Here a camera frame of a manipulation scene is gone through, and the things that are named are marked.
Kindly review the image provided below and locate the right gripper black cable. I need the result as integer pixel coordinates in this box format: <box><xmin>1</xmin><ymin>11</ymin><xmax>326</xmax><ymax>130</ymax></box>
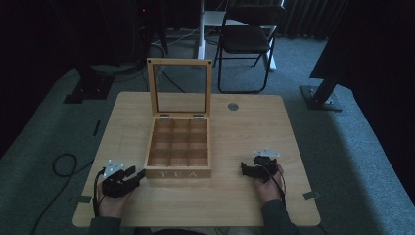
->
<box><xmin>260</xmin><ymin>162</ymin><xmax>288</xmax><ymax>208</ymax></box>

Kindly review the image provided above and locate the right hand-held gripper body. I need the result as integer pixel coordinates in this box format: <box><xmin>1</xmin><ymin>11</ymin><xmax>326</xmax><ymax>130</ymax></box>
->
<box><xmin>252</xmin><ymin>147</ymin><xmax>282</xmax><ymax>184</ymax></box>

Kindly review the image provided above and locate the person's right hand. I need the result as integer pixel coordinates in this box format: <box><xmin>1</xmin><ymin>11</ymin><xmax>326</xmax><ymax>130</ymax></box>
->
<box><xmin>254</xmin><ymin>163</ymin><xmax>286</xmax><ymax>204</ymax></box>

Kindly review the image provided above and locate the black stand base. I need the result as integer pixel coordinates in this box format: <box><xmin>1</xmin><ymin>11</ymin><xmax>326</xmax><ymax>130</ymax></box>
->
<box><xmin>63</xmin><ymin>63</ymin><xmax>115</xmax><ymax>105</ymax></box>

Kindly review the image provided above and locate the dark curtain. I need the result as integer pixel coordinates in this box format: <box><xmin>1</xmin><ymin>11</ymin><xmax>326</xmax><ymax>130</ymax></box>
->
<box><xmin>283</xmin><ymin>0</ymin><xmax>347</xmax><ymax>41</ymax></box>

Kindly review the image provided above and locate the wooden tea box with lid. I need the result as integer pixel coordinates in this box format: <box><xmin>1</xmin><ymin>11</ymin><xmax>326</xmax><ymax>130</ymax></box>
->
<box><xmin>144</xmin><ymin>58</ymin><xmax>213</xmax><ymax>180</ymax></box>

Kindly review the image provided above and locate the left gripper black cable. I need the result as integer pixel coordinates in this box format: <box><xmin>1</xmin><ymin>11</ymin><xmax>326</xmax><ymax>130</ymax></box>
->
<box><xmin>92</xmin><ymin>167</ymin><xmax>108</xmax><ymax>218</ymax></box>

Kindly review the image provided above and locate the black floor cable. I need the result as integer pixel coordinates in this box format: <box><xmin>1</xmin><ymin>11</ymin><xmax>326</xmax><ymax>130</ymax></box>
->
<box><xmin>29</xmin><ymin>153</ymin><xmax>96</xmax><ymax>235</ymax></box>

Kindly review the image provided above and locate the black stand with metal base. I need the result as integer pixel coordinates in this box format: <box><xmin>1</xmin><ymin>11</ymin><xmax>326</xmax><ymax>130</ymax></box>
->
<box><xmin>300</xmin><ymin>72</ymin><xmax>345</xmax><ymax>113</ymax></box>

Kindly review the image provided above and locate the person's left hand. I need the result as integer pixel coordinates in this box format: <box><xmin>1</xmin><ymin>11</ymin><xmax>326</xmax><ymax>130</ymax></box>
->
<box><xmin>96</xmin><ymin>189</ymin><xmax>134</xmax><ymax>219</ymax></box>

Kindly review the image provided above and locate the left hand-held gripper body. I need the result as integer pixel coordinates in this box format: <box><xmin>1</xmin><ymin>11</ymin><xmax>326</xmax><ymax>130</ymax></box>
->
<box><xmin>101</xmin><ymin>159</ymin><xmax>132</xmax><ymax>199</ymax></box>

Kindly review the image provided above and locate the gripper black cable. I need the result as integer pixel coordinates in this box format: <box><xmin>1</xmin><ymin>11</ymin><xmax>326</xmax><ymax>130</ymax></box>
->
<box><xmin>92</xmin><ymin>167</ymin><xmax>108</xmax><ymax>218</ymax></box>
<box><xmin>260</xmin><ymin>162</ymin><xmax>288</xmax><ymax>208</ymax></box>

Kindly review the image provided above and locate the black strip on floor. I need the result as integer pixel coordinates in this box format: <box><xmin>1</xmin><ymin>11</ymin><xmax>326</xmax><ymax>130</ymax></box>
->
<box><xmin>92</xmin><ymin>119</ymin><xmax>103</xmax><ymax>138</ymax></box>

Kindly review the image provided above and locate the white floor cable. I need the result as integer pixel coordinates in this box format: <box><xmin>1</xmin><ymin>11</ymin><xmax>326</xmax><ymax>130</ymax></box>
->
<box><xmin>152</xmin><ymin>27</ymin><xmax>201</xmax><ymax>47</ymax></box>

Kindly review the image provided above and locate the black folding chair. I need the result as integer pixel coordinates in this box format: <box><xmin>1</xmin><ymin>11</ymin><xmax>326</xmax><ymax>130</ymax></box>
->
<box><xmin>212</xmin><ymin>4</ymin><xmax>288</xmax><ymax>95</ymax></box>

